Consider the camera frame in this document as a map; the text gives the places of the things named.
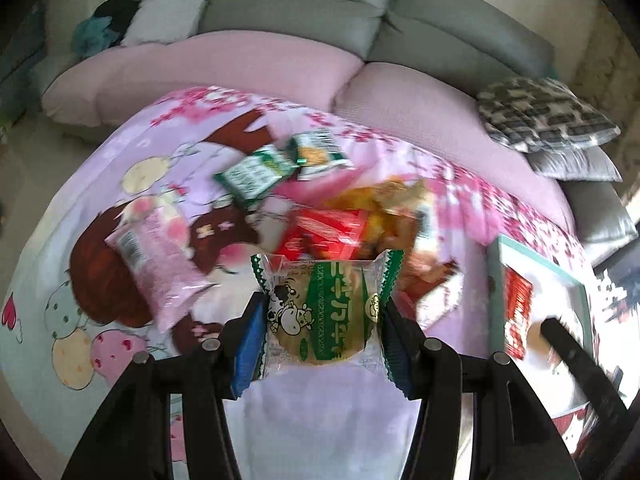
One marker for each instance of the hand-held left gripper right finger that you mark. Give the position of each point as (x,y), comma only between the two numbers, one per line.
(397,355)

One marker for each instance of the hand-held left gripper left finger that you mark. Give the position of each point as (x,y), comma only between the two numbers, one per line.
(250,347)

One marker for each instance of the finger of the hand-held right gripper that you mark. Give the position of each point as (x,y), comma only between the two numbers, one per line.
(580,360)

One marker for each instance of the white box with teal rim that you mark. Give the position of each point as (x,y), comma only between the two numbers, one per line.
(555,285)

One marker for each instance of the clear green cookie packet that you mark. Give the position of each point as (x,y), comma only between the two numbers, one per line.
(320,310)

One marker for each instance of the red striped snack packet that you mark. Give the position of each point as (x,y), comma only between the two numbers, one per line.
(517,310)

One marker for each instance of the pink snack packet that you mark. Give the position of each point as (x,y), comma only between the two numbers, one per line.
(155,265)

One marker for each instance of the yellow snack packet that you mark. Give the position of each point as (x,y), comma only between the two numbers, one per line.
(375,220)

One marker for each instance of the green white snack packet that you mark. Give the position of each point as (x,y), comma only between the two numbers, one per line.
(252,175)

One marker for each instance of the grey pillow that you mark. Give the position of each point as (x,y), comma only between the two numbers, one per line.
(575,166)

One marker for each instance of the green noodle snack packet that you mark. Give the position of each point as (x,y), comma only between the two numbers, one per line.
(315,152)

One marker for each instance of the printed cartoon blanket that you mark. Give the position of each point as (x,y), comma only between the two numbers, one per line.
(100,200)

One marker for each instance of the black and white patterned pillow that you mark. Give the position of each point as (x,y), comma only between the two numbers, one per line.
(545,112)

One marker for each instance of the pink sofa cover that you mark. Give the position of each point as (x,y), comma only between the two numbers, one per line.
(250,60)

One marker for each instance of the grey sofa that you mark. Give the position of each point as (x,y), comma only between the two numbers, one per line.
(300,20)

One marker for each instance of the teal cloth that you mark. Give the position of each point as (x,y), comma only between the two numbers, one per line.
(95,37)

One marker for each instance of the blue cabinet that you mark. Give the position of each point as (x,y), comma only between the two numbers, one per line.
(20,50)

